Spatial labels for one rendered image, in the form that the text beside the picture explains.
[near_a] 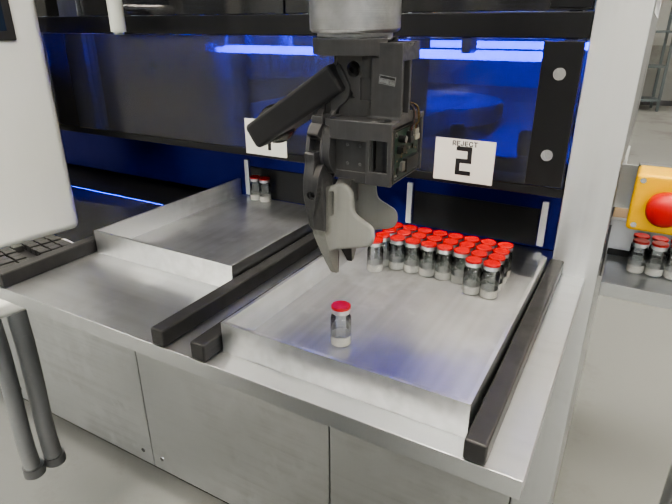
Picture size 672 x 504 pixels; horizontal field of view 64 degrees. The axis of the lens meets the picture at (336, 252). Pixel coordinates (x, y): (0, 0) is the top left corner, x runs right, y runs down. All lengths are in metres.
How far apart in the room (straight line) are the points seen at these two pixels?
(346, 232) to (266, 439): 0.83
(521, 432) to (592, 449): 1.42
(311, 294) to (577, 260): 0.36
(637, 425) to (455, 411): 1.62
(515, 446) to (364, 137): 0.28
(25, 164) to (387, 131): 0.86
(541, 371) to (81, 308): 0.53
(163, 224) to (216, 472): 0.72
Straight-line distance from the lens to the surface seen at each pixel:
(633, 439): 2.01
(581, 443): 1.92
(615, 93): 0.74
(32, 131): 1.18
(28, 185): 1.19
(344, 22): 0.44
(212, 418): 1.34
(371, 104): 0.46
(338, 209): 0.48
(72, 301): 0.74
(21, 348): 1.41
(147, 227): 0.93
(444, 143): 0.78
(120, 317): 0.68
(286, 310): 0.64
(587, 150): 0.75
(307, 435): 1.17
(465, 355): 0.58
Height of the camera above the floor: 1.20
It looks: 23 degrees down
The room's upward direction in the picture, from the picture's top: straight up
